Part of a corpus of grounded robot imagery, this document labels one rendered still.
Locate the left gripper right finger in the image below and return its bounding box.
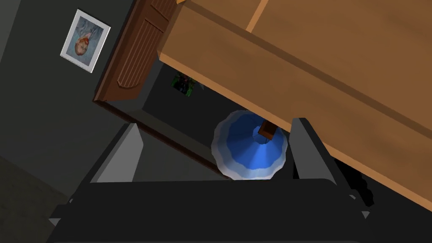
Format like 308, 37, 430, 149
289, 117, 338, 186

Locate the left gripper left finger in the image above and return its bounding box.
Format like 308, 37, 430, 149
79, 123, 144, 184

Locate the light brown wooden door leaf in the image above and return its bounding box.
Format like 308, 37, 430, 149
157, 0, 432, 213

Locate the small green dark picture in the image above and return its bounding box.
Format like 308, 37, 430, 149
170, 72, 197, 97

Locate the dark brown panelled door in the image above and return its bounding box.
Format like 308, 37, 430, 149
92, 0, 178, 103

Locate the white framed portrait picture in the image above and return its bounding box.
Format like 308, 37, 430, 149
59, 8, 112, 74

